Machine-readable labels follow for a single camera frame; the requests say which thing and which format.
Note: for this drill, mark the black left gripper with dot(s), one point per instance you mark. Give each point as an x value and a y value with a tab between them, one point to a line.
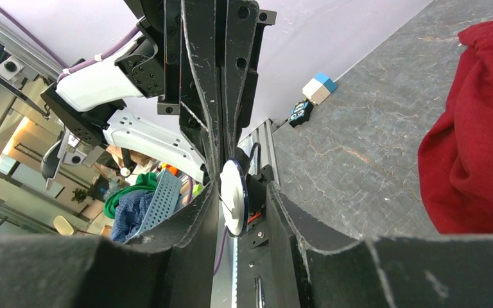
200	45

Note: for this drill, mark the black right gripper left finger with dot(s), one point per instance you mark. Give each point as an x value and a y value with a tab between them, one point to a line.
171	265

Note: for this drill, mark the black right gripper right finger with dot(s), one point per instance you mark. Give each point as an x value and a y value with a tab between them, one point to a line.
313	265

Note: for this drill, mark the red garment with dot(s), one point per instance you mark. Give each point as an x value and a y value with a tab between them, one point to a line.
455	158

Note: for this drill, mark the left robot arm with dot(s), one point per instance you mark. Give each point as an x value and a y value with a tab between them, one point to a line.
99	104

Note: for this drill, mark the blue owl toy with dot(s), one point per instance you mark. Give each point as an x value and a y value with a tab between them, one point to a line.
301	113

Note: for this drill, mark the blue white block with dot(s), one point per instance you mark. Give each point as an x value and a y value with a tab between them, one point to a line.
319	88

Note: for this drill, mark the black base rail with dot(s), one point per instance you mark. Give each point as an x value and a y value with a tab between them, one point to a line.
267	266

